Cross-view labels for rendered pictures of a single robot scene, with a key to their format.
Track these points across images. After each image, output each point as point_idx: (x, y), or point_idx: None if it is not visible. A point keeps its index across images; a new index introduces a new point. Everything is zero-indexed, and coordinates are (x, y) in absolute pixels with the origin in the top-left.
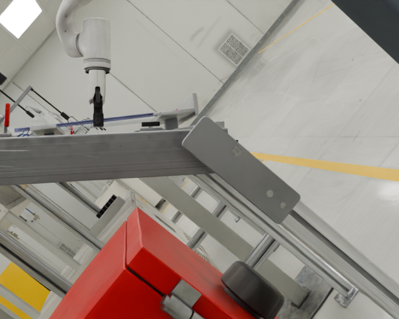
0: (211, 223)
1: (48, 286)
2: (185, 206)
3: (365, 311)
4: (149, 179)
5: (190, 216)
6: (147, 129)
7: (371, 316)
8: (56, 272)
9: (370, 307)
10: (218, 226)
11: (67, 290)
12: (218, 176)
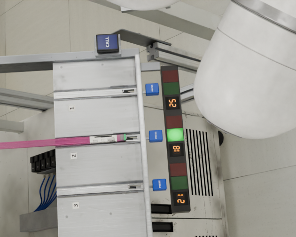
0: (175, 22)
1: (12, 106)
2: (146, 15)
3: None
4: (105, 2)
5: (151, 19)
6: (104, 55)
7: None
8: (16, 93)
9: None
10: (182, 23)
11: (30, 106)
12: (183, 64)
